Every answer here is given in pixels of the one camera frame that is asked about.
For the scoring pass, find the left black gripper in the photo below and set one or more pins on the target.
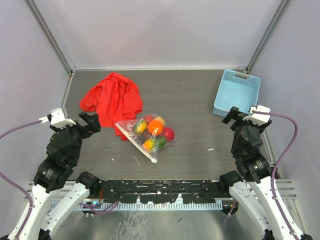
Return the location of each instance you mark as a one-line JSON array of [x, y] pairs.
[[93, 125]]

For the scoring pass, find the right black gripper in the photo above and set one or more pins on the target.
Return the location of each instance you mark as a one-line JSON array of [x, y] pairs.
[[232, 113]]

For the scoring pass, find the dark red apple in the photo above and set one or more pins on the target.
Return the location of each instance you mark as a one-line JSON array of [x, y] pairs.
[[144, 136]]

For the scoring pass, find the red tomato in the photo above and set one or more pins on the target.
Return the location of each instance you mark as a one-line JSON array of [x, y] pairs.
[[148, 117]]

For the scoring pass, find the clear polka dot zip bag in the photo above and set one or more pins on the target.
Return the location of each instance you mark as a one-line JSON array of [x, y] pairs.
[[125, 127]]

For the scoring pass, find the orange fruit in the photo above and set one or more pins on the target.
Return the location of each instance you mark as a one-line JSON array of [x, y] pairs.
[[155, 127]]

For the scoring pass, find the orange green mango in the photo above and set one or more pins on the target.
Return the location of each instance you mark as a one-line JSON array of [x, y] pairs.
[[155, 143]]

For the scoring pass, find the red pepper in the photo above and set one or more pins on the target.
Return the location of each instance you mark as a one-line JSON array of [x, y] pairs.
[[169, 134]]

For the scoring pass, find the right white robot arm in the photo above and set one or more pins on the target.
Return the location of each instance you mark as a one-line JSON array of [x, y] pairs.
[[253, 185]]

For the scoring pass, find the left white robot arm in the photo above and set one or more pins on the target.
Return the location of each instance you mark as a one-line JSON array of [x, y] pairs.
[[39, 220]]

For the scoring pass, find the light blue plastic basket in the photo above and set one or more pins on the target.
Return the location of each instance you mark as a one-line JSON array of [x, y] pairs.
[[236, 89]]

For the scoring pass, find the red cloth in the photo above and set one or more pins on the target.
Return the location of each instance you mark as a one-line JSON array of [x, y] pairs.
[[115, 98]]

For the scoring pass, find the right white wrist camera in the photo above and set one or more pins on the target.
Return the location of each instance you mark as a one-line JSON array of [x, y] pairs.
[[258, 115]]

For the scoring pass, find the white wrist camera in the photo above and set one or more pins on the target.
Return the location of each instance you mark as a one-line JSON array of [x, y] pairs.
[[58, 118], [258, 115]]

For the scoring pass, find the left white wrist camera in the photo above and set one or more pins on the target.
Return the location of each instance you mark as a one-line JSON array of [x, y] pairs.
[[58, 118]]

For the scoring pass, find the grey slotted cable duct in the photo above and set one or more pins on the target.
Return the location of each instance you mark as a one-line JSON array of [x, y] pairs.
[[176, 206]]

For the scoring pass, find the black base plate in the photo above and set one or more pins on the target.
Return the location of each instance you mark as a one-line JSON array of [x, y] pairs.
[[157, 191]]

